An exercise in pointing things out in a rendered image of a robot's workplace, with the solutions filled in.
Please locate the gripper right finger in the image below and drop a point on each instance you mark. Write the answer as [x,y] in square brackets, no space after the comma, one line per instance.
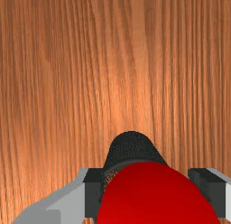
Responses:
[215,188]

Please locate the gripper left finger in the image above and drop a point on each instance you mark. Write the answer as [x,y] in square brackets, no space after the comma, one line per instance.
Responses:
[69,200]

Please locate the red ball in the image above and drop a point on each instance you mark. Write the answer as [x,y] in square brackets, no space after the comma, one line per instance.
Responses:
[156,197]

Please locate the dark mesh basket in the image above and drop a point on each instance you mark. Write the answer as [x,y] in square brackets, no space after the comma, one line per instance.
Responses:
[132,149]

